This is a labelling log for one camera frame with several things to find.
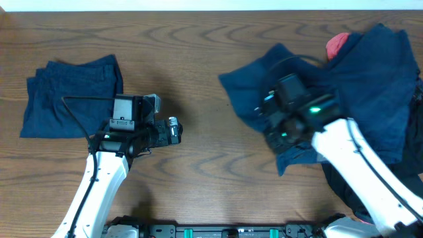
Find navy blue denim shorts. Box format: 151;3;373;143
218;24;420;164

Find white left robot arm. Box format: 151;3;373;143
54;94;183;238

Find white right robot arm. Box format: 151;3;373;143
260;74;422;237

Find red cloth garment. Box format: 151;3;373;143
326;32;350;61

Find folded navy blue shorts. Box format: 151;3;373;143
20;55;123;139

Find black printed shirt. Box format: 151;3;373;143
322;79;422;223

